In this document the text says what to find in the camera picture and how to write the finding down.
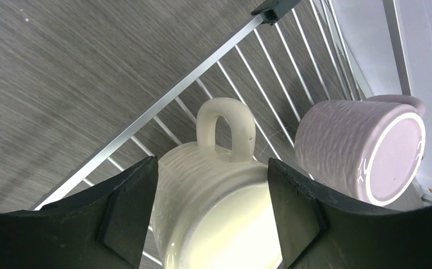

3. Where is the metal wire dish rack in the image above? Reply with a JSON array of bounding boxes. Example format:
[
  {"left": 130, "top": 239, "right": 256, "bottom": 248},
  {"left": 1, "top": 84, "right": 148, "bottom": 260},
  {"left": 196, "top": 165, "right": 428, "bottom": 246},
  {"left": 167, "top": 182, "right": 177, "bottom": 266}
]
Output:
[{"left": 31, "top": 1, "right": 372, "bottom": 210}]

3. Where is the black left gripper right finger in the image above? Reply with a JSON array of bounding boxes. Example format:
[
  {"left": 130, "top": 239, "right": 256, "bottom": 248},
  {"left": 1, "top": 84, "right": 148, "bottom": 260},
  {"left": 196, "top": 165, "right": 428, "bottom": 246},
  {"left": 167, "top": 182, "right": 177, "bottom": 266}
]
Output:
[{"left": 268, "top": 158, "right": 432, "bottom": 268}]

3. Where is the cream mug back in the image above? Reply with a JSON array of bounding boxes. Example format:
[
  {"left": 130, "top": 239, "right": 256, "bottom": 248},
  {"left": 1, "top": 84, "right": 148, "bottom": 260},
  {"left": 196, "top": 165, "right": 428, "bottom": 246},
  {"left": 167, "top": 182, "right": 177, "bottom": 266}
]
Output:
[{"left": 150, "top": 98, "right": 282, "bottom": 268}]

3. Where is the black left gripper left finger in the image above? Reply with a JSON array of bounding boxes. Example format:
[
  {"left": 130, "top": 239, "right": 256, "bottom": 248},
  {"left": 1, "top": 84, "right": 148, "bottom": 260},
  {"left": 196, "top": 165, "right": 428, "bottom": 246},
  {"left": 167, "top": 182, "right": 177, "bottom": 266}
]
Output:
[{"left": 0, "top": 156, "right": 158, "bottom": 268}]

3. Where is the mauve pink mug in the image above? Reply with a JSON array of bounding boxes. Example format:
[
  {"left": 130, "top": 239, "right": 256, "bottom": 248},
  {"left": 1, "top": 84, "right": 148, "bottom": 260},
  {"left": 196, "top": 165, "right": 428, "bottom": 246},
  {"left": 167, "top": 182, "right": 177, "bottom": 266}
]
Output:
[{"left": 294, "top": 95, "right": 426, "bottom": 206}]

